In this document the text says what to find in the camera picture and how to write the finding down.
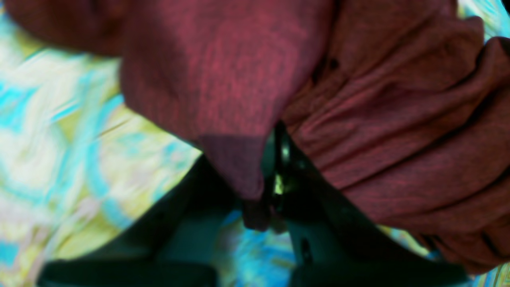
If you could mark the dark red t-shirt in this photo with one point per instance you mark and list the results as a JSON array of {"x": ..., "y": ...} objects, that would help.
[{"x": 221, "y": 73}]

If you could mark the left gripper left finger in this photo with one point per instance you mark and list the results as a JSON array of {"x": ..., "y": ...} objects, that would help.
[{"x": 170, "y": 245}]

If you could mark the patterned tile tablecloth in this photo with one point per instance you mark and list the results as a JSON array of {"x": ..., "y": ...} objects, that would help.
[{"x": 77, "y": 166}]

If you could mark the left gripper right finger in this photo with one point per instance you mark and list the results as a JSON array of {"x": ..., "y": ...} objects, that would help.
[{"x": 335, "y": 244}]

